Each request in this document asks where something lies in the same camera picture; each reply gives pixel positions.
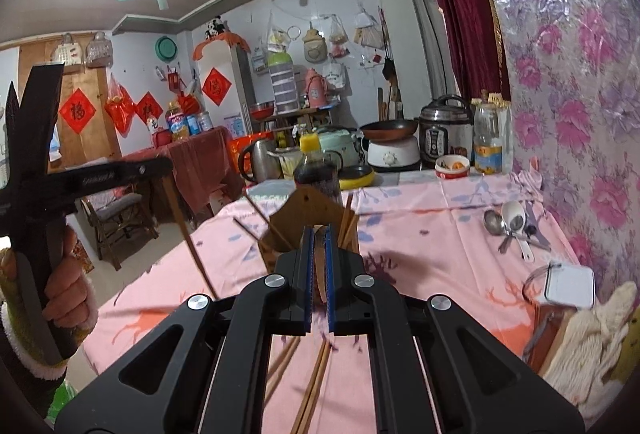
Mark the white refrigerator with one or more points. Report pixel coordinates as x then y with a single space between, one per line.
241 89

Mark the brown leather pouch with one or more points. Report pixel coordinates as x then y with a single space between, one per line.
542 334

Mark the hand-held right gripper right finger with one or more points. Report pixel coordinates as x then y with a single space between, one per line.
330 279

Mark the steel kettle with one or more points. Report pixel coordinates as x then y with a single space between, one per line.
260 162

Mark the pink deer print tablecloth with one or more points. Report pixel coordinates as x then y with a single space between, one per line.
435 264

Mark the green wall basin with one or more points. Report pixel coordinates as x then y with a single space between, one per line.
165 48

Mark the silver black pressure cooker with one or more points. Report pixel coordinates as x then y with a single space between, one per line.
445 134

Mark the cream knitted cloth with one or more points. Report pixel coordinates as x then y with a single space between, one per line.
585 349

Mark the floral plastic wall sheet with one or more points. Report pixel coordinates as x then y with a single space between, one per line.
575 64

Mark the white handbag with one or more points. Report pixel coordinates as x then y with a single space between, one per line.
65 50

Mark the wooden chopstick holder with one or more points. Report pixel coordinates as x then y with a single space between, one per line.
300 214

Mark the red plastic basin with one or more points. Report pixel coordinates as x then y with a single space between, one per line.
262 111

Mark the white yellow plastic bag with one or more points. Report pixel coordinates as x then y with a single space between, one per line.
278 37

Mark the white electric hotplate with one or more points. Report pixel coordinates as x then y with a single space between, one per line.
395 157

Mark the red plastic decoration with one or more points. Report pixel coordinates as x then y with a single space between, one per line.
119 107

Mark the panda plush toy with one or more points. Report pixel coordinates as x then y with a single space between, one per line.
215 28

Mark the red orange gift box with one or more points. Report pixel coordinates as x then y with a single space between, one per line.
240 147

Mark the pink thermos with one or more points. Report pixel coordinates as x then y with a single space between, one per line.
315 89

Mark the blue tin can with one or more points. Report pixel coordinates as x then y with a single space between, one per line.
192 124

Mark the white hanging bag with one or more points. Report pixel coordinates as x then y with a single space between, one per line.
334 75

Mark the orange cloth cover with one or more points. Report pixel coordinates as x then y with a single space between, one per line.
220 40

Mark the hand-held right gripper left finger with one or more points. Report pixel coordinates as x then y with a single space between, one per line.
309 279

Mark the red diamond paper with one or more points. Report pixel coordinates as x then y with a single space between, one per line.
149 110
216 87
77 111

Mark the beige hanging pouch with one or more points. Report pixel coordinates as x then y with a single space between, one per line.
314 47

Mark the grey clear handbag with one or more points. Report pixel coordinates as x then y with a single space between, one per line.
97 50

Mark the white ceramic spoon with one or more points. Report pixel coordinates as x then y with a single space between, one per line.
514 214

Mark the red and white bowl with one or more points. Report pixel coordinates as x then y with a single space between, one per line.
452 169

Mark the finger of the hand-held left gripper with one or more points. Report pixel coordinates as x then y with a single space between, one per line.
147 169

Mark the person's left hand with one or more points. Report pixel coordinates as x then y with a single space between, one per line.
70 294

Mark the side table with red cloth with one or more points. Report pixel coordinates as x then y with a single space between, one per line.
200 164

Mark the yellow cooking oil bottle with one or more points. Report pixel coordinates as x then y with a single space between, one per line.
178 127

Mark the single wooden chopstick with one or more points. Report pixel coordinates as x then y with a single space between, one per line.
190 241

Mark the copper frying pan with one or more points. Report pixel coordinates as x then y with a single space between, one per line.
387 129

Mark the pale green rice cooker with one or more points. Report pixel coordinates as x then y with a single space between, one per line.
345 144

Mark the cream plastic container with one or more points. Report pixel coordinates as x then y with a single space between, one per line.
287 164

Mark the silver tin can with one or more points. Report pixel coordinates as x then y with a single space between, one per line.
205 123

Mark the small dark metal spoon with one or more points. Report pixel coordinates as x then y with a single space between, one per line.
531 230

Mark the dark sauce bottle yellow cap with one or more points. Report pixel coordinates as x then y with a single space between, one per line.
317 169

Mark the yellow black bowl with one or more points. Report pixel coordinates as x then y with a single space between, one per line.
357 176

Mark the wooden chair with cushion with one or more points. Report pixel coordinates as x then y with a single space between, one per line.
115 209

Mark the clear plastic bag red contents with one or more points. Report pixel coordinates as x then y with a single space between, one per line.
338 39

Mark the black hanging spatula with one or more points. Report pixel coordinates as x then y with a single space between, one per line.
388 67

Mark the person's left forearm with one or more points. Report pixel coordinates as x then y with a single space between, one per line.
20 374

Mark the stacked food carrier green lid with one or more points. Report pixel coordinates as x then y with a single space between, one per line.
282 84

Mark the clear oil bottle yellow label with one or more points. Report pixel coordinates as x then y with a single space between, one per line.
487 149

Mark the dark red curtain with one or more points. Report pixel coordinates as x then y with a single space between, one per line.
460 14

